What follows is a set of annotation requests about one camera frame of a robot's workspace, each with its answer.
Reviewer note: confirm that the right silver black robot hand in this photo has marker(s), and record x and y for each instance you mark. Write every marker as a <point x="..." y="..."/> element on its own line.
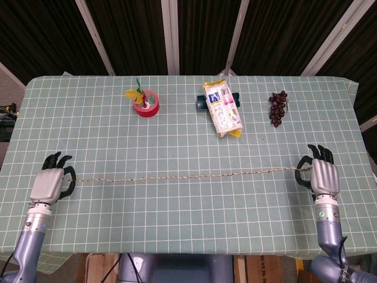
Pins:
<point x="324" y="179"/>

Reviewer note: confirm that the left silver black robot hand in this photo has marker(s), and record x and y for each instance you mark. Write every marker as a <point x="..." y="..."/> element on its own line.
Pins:
<point x="47" y="185"/>

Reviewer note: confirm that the left blue grey robot arm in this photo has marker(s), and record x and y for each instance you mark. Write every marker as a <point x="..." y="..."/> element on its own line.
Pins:
<point x="32" y="224"/>

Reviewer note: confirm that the right blue grey robot arm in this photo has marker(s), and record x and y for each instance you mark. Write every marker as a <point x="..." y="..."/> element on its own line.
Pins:
<point x="327" y="224"/>

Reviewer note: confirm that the black equipment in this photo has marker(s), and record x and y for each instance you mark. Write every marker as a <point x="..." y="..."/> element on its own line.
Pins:
<point x="6" y="129"/>

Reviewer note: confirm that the dark red grape bunch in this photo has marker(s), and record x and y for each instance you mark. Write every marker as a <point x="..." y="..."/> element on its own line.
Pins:
<point x="277" y="109"/>

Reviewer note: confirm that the brown cardboard box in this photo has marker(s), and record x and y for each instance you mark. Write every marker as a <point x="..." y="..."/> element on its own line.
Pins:
<point x="271" y="269"/>

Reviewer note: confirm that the white and yellow snack bag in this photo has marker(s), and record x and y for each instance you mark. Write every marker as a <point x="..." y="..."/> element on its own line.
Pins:
<point x="224" y="115"/>

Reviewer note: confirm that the wooden table leg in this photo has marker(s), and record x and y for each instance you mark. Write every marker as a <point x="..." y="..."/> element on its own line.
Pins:
<point x="240" y="271"/>

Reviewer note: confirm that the yellow feather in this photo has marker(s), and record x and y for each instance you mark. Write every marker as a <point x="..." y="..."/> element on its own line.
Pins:
<point x="132" y="94"/>

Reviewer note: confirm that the red tape roll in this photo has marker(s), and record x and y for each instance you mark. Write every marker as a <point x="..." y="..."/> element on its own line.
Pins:
<point x="150" y="112"/>

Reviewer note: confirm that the red feather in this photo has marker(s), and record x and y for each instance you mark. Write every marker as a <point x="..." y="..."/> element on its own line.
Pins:
<point x="144" y="98"/>

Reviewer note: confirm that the green feather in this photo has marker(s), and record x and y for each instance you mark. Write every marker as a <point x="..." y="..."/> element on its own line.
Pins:
<point x="138" y="84"/>

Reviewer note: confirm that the green checked tablecloth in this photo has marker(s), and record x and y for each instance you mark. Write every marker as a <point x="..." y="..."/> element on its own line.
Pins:
<point x="176" y="141"/>

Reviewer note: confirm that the dark teal box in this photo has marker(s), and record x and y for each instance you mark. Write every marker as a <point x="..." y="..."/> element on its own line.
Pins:
<point x="201" y="103"/>

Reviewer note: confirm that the blue grey robot torso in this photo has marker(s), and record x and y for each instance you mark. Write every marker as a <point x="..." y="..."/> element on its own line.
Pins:
<point x="176" y="268"/>

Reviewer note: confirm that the black pleated curtain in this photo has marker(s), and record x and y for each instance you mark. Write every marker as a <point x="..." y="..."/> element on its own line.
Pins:
<point x="132" y="29"/>

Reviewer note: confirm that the grey metal frame bar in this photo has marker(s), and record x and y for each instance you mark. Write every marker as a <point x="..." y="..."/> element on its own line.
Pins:
<point x="369" y="123"/>

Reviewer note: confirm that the white metal frame post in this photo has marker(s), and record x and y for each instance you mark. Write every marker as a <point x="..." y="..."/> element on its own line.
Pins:
<point x="97" y="38"/>
<point x="332" y="38"/>
<point x="235" y="35"/>
<point x="171" y="35"/>

